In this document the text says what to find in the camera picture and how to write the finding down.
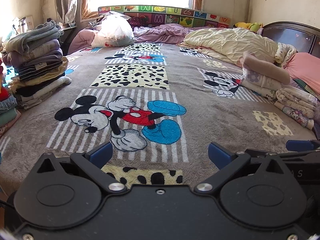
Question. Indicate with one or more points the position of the yellow plush toy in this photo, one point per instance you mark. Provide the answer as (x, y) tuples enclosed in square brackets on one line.
[(246, 25)]

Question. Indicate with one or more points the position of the pink quilt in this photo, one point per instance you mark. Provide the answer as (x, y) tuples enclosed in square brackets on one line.
[(81, 40)]

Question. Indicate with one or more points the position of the white folded cloth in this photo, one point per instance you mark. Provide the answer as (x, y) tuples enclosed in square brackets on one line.
[(257, 87)]

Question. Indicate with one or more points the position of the colourful alphabet foam mat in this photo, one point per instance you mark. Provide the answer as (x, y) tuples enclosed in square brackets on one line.
[(160, 17)]

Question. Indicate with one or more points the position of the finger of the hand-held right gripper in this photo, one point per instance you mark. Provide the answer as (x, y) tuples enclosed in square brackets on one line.
[(298, 145)]

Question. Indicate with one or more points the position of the pink printed folded cloth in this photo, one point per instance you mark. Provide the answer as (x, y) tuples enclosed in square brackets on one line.
[(295, 113)]

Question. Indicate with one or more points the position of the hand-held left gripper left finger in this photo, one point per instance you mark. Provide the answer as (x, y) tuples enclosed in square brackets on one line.
[(101, 153)]

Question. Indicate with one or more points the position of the red plush toy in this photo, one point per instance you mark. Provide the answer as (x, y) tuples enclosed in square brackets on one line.
[(3, 93)]

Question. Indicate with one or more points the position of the dark wooden headboard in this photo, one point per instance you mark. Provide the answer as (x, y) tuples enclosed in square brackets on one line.
[(287, 33)]

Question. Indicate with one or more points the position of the stack of folded clothes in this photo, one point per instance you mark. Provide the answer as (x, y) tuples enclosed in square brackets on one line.
[(37, 62)]

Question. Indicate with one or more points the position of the white patterned pillow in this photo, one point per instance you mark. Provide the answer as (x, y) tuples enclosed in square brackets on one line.
[(285, 51)]

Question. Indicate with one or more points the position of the cream folded blanket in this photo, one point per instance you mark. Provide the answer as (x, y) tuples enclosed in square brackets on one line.
[(295, 97)]

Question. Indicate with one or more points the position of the blue denim cloth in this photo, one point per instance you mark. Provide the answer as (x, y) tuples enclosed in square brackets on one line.
[(7, 105)]

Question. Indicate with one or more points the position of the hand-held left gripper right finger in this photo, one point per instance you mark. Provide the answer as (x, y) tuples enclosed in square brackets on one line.
[(220, 155)]

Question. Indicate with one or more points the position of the white plastic bag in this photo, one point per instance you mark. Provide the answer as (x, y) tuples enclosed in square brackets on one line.
[(115, 32)]

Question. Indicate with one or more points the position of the beige folded cloth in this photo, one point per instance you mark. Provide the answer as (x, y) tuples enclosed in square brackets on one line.
[(265, 67)]

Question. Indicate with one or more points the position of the green folded cloth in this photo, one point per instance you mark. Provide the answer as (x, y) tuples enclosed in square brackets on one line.
[(8, 118)]

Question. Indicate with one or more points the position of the dark green cloth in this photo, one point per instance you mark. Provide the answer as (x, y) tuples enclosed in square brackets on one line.
[(303, 85)]

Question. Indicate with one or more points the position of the dark desk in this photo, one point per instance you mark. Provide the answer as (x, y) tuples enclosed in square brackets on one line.
[(67, 36)]

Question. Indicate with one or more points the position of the beige curtain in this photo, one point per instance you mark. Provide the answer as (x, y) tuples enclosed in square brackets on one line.
[(66, 0)]

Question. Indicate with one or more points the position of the cartoon printed blanket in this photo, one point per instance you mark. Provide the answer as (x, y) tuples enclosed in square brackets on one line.
[(200, 120)]

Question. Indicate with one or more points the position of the cream duvet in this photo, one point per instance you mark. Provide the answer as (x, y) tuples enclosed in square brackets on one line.
[(225, 41)]

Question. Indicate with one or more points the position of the flower print folded cloth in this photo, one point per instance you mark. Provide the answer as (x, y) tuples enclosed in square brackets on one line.
[(253, 76)]

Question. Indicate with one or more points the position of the pink pillow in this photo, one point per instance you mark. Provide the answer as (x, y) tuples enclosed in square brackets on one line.
[(307, 67)]

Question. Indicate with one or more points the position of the purple duvet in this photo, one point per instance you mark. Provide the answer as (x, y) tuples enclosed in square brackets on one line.
[(160, 33)]

